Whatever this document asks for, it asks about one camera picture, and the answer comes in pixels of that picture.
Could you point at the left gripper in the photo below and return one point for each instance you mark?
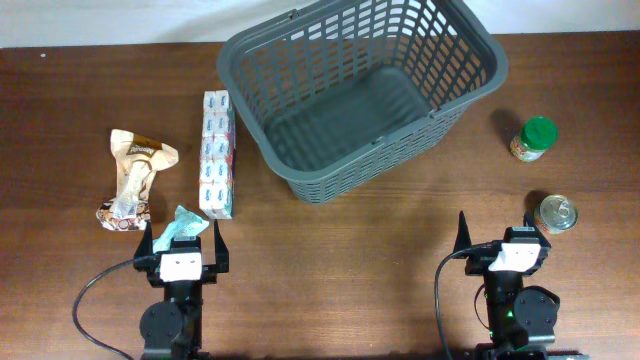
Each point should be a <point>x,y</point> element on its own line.
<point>209,273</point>

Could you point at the green lid glass jar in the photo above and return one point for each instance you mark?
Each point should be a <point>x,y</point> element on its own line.
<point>536,136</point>

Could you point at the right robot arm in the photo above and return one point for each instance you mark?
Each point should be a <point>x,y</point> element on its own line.
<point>521,318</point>

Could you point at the mint green wrapped packet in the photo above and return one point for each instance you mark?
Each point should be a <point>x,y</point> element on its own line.
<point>185,224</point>

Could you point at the tissue pack multipack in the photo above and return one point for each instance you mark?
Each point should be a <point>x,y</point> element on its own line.
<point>216,179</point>

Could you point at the grey plastic shopping basket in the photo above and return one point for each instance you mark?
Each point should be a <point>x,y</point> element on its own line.
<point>339,92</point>

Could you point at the silver top tin can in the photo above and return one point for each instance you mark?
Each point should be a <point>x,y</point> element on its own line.
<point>556,214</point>

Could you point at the beige brown snack bag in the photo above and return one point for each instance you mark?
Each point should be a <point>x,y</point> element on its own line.
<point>138,159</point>

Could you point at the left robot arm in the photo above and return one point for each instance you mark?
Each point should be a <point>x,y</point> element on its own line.
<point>172,328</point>

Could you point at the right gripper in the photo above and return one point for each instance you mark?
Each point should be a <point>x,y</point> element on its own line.
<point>478,263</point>

